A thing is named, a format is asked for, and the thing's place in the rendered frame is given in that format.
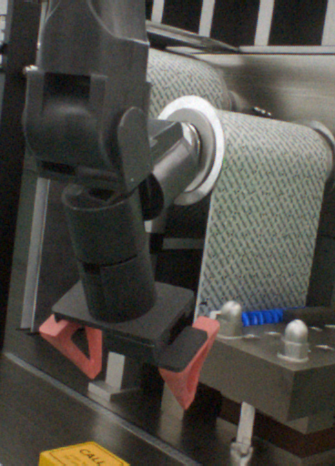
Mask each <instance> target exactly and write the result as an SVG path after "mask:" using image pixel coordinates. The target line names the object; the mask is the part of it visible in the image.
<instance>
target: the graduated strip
mask: <svg viewBox="0 0 335 466"><path fill-rule="evenodd" d="M3 355H4V356H6V357H8V358H9V359H10V360H12V361H13V362H15V363H17V364H18V365H20V366H22V367H23V368H25V369H27V370H30V371H32V372H33V374H35V375H36V376H37V377H39V378H42V379H43V380H46V381H47V382H49V383H51V384H52V385H54V386H56V387H57V388H58V389H60V390H61V391H63V392H65V393H66V394H68V395H71V396H72V397H74V398H76V399H77V400H80V402H81V403H83V404H86V405H87V406H88V407H90V408H92V409H93V410H96V411H98V412H100V413H102V414H103V415H105V417H107V418H108V419H110V420H112V421H114V422H116V423H117V424H119V425H121V426H122V427H124V428H127V429H128V430H129V431H131V432H132V433H134V434H136V435H137V436H138V437H141V438H142V439H144V440H146V441H148V442H150V443H151V444H154V445H156V446H157V448H159V449H161V450H162V451H164V452H165V453H168V454H170V455H171V456H173V457H175V458H176V459H178V460H180V461H183V463H185V464H186V465H187V466H208V465H206V464H205V463H203V461H201V460H199V459H197V458H194V457H193V456H191V455H189V454H187V453H186V452H184V451H182V450H180V449H178V448H176V447H175V445H173V444H171V443H170V442H168V441H164V440H163V439H161V438H159V437H158V436H157V435H155V434H152V433H151V432H149V431H147V429H145V428H143V427H141V426H140V425H137V424H135V423H134V422H133V421H131V420H129V419H127V418H124V417H122V416H121V414H119V413H117V412H116V411H114V410H111V409H109V408H108V407H106V406H105V405H103V404H101V403H99V402H97V401H95V400H94V399H93V398H91V397H89V396H87V395H86V394H85V393H82V392H80V391H79V390H76V389H75V388H73V387H71V385H68V384H67V383H65V382H63V381H62V380H60V379H58V378H56V377H54V376H52V375H51V374H49V373H47V371H45V370H43V369H40V368H39V367H37V366H36V365H34V364H33V363H31V362H29V361H26V360H24V358H22V357H21V356H19V355H17V354H15V353H9V354H3Z"/></svg>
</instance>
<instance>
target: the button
mask: <svg viewBox="0 0 335 466"><path fill-rule="evenodd" d="M38 466H130V465H129V464H127V463H126V462H125V461H122V460H121V459H119V458H118V457H117V456H116V455H114V454H113V453H111V452H109V451H107V450H105V449H104V447H102V446H100V445H99V444H97V443H95V442H93V441H90V442H86V443H80V444H77V445H72V446H66V447H63V448H58V450H54V451H45V452H42V453H41V455H40V463H38Z"/></svg>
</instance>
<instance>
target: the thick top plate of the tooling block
mask: <svg viewBox="0 0 335 466"><path fill-rule="evenodd" d="M287 325H288V324H287V323H284V322H275V323H265V324H257V325H255V326H245V327H243V328H242V339H241V340H229V339H221V338H218V336H216V338H215V340H214V342H213V344H212V346H211V348H210V350H209V354H208V355H207V357H206V358H205V360H204V362H203V364H202V368H201V371H200V374H199V378H198V380H199V382H201V383H203V384H205V385H207V386H209V387H211V388H213V389H216V390H219V391H221V392H224V393H226V394H228V395H229V396H232V397H234V398H236V399H239V400H240V401H242V402H244V403H247V404H248V405H250V406H253V407H255V408H257V409H259V410H263V411H265V412H267V413H269V414H271V415H273V416H275V417H278V419H280V420H284V421H286V422H288V421H292V420H299V418H303V417H307V416H311V415H315V414H319V413H322V412H327V411H331V410H335V319H334V320H333V322H325V323H316V324H308V325H306V326H307V329H308V340H307V342H308V343H309V345H310V347H309V353H308V357H309V361H308V362H293V361H287V360H283V359H281V358H279V357H278V352H279V346H280V339H281V338H282V337H284V333H285V329H286V327H287Z"/></svg>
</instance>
